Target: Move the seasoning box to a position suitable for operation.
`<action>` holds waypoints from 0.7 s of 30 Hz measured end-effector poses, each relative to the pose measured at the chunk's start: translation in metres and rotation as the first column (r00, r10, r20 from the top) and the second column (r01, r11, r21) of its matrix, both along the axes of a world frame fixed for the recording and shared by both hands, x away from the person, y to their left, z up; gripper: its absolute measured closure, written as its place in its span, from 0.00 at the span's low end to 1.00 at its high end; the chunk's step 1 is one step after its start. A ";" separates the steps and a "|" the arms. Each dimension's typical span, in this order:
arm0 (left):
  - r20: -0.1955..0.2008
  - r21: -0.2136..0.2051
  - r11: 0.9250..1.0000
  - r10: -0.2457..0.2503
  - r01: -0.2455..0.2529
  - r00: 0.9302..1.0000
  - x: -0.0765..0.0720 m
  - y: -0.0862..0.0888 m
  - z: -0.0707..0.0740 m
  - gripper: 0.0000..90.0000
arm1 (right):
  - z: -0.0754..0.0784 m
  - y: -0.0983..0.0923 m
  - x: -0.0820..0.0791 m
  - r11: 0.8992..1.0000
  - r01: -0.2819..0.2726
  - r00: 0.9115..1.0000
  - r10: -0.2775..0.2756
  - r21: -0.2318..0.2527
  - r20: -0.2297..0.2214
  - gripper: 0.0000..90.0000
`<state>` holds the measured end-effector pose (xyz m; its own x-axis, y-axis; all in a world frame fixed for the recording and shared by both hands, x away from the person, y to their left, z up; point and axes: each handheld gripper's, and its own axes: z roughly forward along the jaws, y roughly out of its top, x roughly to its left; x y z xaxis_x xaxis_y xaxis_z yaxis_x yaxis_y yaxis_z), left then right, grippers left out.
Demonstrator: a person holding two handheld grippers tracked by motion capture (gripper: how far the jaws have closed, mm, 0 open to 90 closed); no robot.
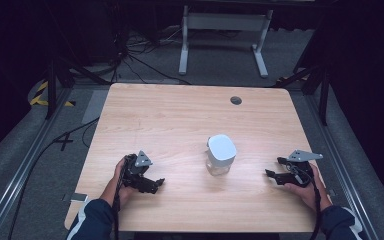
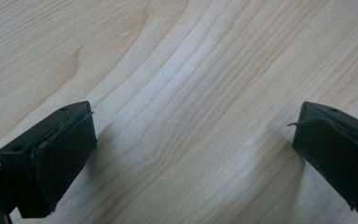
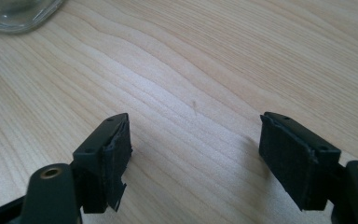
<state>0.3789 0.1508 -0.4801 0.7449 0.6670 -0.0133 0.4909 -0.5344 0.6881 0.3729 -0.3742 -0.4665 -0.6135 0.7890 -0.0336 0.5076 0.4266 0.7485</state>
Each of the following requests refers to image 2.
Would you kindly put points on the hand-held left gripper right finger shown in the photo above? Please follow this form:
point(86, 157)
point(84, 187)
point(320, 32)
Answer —
point(338, 155)

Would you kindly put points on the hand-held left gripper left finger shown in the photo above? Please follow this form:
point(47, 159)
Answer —
point(52, 155)

